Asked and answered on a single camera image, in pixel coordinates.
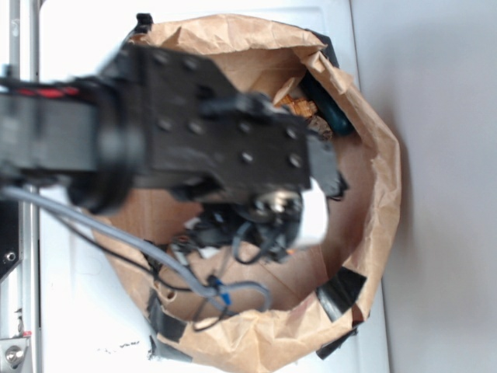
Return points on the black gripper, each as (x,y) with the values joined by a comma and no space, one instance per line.
(202,140)

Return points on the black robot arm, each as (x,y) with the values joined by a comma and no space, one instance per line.
(69,133)

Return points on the orange spiral seashell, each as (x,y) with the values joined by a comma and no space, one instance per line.
(292,96)

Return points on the dark grey rock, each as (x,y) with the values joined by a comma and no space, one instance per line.
(321,126)

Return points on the dark teal oblong object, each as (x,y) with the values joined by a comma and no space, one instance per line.
(327,107)

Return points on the brown paper bag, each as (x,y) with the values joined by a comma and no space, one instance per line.
(321,295)

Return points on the black metal bracket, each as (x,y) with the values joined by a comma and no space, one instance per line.
(10,237)

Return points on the silver aluminium rail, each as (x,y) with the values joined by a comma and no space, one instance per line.
(21,349)

